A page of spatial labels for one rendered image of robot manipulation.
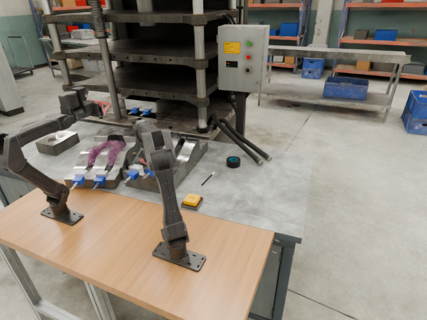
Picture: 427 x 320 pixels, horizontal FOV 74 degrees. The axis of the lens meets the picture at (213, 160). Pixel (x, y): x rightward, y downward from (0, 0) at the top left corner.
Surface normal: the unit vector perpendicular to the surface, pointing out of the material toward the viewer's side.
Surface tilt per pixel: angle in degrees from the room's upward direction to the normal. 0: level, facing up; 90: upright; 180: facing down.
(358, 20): 90
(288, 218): 0
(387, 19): 90
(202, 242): 0
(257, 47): 90
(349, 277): 0
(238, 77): 90
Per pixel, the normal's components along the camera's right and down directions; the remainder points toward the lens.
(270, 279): -0.35, 0.48
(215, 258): -0.02, -0.86
